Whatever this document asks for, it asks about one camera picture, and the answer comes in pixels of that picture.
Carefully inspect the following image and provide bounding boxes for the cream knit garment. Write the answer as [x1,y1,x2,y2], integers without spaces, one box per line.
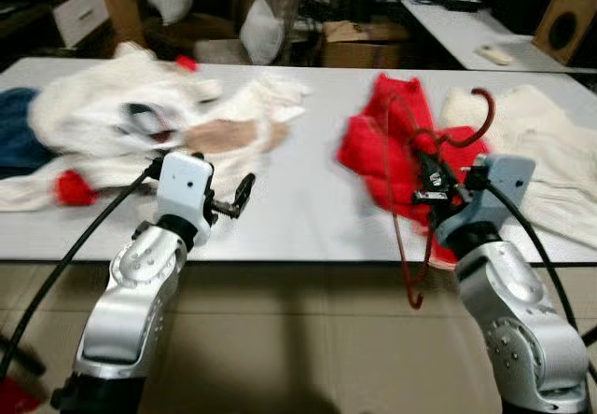
[438,85,597,249]

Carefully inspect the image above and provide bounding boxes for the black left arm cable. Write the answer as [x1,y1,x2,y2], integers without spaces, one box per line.
[0,158,165,380]

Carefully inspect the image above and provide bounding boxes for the light grey right wrist camera mount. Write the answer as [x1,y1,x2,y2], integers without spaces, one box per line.
[437,153,538,255]

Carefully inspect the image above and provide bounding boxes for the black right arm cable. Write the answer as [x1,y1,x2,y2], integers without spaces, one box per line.
[480,176,597,378]

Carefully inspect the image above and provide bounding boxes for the white remote control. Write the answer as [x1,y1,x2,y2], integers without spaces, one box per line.
[477,45,515,67]

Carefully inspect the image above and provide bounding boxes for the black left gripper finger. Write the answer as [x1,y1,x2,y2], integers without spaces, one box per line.
[229,172,257,217]

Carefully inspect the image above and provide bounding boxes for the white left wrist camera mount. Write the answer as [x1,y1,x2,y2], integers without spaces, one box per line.
[154,151,215,247]

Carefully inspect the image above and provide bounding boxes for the black metal table frame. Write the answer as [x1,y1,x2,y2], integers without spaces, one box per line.
[576,324,597,348]

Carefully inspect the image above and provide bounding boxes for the wooden loudspeaker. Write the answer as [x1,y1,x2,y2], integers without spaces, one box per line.
[533,0,597,67]

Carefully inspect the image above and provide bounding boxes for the dark blue garment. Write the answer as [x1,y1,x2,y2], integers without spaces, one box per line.
[0,88,54,180]

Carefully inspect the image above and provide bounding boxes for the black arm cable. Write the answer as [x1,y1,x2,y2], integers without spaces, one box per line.
[480,176,597,378]
[0,158,165,380]

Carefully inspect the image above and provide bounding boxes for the white drawer cabinet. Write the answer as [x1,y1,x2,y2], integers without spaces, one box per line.
[50,0,115,49]

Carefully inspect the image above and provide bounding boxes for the red T-shirt with graphic print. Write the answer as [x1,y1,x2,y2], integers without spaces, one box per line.
[336,72,493,268]

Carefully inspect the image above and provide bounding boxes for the plain cardboard box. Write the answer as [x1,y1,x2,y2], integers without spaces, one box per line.
[321,20,412,68]

